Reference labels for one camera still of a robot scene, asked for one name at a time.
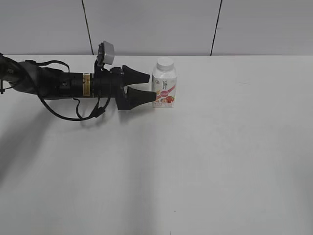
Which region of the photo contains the white yili yogurt bottle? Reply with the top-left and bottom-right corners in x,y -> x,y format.
152,66 -> 178,108

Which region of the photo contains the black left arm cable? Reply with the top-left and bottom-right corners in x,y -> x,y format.
24,59 -> 111,122

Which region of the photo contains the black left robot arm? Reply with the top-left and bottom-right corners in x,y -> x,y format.
0,52 -> 157,110

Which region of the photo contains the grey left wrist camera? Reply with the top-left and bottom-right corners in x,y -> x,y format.
96,41 -> 115,67

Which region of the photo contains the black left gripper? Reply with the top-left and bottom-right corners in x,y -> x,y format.
92,65 -> 157,110

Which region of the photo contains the white bottle cap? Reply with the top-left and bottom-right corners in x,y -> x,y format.
156,57 -> 174,72

